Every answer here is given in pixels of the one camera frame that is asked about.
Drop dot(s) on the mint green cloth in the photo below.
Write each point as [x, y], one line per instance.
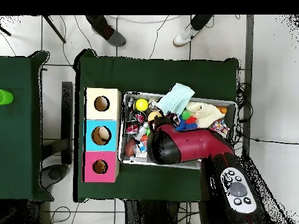
[176, 99]

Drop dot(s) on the cream knitted cloth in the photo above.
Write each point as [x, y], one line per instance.
[205, 113]

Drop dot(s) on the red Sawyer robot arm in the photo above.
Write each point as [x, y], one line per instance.
[196, 144]

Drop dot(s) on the wooden box with three holes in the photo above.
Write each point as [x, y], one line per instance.
[112, 135]

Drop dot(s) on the clear mesh bin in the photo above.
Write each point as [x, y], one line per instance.
[122, 161]

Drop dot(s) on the orange foam disc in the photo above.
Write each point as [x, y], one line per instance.
[154, 115]

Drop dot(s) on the red soda can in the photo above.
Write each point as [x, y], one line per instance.
[132, 127]

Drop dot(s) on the yellow ball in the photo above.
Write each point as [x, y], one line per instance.
[141, 104]

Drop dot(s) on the brown toy football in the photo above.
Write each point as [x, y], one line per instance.
[129, 148]

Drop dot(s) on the dark green table cloth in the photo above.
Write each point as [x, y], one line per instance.
[23, 116]
[140, 74]

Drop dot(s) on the colourful patterned cloth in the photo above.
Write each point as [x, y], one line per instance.
[220, 127]

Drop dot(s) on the person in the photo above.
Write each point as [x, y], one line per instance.
[187, 33]
[110, 32]

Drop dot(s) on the black tripod leg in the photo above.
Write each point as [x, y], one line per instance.
[53, 29]

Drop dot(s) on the green cup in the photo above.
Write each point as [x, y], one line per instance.
[4, 97]

